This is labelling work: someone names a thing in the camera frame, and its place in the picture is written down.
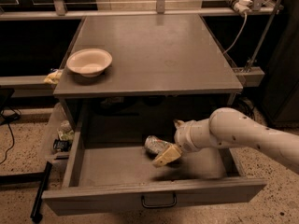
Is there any clear plastic trash bin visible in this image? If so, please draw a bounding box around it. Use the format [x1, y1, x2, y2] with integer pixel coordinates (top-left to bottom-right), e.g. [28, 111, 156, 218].
[40, 103, 74, 164]

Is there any black cable on floor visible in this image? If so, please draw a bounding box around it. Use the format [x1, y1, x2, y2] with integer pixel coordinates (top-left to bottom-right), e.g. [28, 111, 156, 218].
[0, 105, 22, 166]

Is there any white power strip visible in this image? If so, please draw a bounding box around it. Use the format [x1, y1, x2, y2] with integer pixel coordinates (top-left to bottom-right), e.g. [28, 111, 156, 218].
[225, 0, 252, 16]

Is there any grey metal rail frame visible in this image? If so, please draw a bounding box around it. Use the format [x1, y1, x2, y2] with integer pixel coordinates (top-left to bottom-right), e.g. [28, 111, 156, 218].
[0, 0, 283, 21]

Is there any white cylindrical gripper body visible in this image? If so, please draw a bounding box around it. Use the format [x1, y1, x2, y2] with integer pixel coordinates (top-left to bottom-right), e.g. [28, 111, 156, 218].
[174, 120, 199, 153]

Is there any open grey top drawer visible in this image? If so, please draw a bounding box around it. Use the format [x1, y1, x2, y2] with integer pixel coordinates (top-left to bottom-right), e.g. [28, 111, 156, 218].
[41, 95, 268, 217]

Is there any crushed 7up soda can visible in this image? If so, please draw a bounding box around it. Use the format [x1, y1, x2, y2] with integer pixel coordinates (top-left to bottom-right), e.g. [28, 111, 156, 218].
[144, 135, 171, 155]

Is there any bundle of black cables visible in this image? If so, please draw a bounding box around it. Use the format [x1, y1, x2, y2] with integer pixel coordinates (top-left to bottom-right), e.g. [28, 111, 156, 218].
[232, 96, 256, 120]

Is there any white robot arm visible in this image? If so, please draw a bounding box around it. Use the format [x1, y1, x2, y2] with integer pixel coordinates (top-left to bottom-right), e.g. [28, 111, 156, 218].
[152, 107, 299, 173]

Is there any white power cable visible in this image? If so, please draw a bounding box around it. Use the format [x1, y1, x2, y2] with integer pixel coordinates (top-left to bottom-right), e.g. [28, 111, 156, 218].
[221, 11, 249, 55]

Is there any grey metal cabinet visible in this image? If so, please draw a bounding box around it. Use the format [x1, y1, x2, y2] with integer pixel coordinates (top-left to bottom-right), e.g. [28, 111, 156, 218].
[54, 14, 242, 124]

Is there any black metal stand leg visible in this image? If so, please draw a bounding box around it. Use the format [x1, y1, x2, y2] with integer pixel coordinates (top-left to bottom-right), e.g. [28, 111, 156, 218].
[30, 162, 52, 224]

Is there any white paper bowl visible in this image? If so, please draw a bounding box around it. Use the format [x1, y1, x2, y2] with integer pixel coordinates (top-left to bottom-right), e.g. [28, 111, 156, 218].
[66, 49, 112, 77]

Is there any black drawer handle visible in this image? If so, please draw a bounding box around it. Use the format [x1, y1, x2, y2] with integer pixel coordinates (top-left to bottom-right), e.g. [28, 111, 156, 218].
[141, 193, 178, 209]

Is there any yellow crumpled bag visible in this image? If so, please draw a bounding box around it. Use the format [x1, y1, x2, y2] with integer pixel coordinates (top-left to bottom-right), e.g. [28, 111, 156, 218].
[44, 70, 63, 85]

